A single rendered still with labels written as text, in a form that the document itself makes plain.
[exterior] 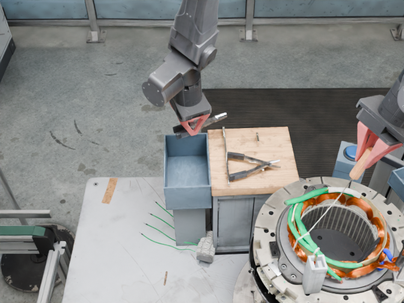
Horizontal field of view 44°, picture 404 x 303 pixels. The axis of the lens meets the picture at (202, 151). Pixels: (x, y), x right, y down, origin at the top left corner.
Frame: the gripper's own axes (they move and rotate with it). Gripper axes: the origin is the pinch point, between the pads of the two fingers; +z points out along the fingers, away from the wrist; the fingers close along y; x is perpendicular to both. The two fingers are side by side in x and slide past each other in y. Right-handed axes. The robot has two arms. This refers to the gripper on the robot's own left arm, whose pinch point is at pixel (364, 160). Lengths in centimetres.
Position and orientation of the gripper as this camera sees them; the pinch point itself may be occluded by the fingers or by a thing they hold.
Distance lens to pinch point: 86.1
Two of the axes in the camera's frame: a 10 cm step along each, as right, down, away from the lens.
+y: 5.6, 6.5, -5.1
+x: 7.7, -1.8, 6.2
